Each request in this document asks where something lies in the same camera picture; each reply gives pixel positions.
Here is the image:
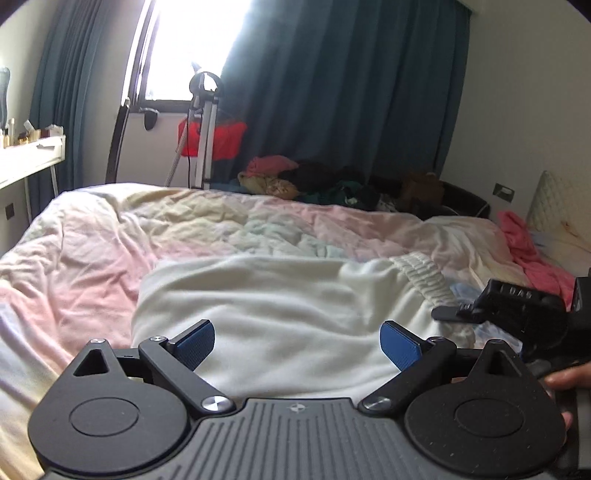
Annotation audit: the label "yellow patterned cloth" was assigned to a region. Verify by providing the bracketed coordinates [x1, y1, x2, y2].
[238, 173, 298, 200]

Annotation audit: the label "red bag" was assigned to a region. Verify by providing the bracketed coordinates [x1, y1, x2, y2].
[178, 117, 248, 161]

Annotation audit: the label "metal stand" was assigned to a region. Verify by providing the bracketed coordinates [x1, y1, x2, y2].
[187, 62, 225, 191]

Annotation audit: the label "black curved pole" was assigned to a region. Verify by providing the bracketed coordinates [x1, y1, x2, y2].
[104, 97, 132, 185]

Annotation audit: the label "white pants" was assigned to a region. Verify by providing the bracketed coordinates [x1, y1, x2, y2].
[131, 251, 476, 401]

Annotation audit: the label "crumpled pink cloth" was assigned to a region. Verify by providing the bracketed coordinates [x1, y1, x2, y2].
[244, 155, 300, 180]

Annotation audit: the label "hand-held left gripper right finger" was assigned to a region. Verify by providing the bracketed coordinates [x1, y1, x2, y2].
[358, 320, 528, 415]

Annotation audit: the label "light blue cloth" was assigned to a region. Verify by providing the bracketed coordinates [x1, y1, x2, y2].
[449, 281, 497, 342]

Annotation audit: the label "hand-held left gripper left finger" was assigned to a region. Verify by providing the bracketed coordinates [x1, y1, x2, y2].
[73, 319, 236, 415]

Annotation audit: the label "wide teal curtain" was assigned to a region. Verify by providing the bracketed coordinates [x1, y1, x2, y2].
[217, 0, 472, 195]

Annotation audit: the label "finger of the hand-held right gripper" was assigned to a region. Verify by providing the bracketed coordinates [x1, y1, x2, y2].
[431, 302, 486, 325]

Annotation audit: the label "person's right hand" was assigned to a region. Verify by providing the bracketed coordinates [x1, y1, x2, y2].
[542, 362, 591, 431]

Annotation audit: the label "black pillow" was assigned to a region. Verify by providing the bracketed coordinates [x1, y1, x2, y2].
[416, 180, 491, 220]

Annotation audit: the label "pink garment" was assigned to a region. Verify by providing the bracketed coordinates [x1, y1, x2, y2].
[498, 210, 577, 300]

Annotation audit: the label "narrow teal curtain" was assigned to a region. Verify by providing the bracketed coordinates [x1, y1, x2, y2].
[28, 0, 148, 204]

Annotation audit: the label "pastel bed blanket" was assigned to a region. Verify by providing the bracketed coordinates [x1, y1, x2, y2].
[0, 182, 532, 472]

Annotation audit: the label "white pillow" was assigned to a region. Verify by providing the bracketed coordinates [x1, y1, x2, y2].
[526, 170, 591, 254]

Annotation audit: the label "dark clothes pile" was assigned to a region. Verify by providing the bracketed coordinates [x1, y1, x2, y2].
[284, 159, 402, 213]

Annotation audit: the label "brown plush item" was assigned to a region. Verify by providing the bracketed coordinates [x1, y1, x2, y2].
[400, 172, 445, 215]

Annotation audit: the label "window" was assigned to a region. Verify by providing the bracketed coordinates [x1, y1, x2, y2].
[127, 0, 252, 114]

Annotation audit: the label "white shelf with bottles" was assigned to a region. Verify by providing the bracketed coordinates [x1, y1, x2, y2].
[0, 134, 68, 232]

